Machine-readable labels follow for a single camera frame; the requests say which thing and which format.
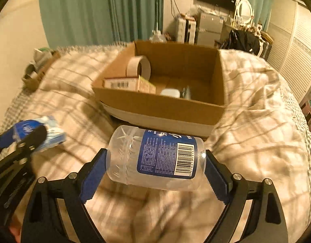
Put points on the white suitcase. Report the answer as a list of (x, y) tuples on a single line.
[(185, 30)]

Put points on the white oval vanity mirror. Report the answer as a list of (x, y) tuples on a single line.
[(244, 13)]

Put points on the Vinda tissue pack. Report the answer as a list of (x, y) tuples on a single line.
[(55, 134)]

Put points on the green curtain left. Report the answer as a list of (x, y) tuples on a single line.
[(99, 22)]

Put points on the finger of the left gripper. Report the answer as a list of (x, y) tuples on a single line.
[(31, 142), (12, 135)]

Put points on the small cardboard box with clutter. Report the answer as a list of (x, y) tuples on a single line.
[(43, 58)]

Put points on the white tape roll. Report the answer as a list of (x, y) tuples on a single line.
[(139, 66)]

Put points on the silver mini fridge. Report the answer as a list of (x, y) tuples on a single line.
[(209, 29)]

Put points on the chair with black jacket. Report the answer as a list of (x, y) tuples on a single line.
[(244, 41)]

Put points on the stool with cross pattern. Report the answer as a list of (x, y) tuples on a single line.
[(305, 106)]

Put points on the large open cardboard box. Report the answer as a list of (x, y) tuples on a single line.
[(173, 65)]

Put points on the white louvered wardrobe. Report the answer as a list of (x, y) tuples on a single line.
[(290, 28)]

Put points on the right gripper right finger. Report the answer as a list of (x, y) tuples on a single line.
[(266, 221)]

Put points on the medicine box with barcode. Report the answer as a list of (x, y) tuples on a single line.
[(135, 84)]

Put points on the clear plastic bottle blue label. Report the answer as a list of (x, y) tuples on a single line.
[(155, 159)]

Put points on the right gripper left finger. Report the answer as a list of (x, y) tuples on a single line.
[(43, 221)]

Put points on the large water jug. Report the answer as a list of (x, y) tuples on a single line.
[(157, 36)]

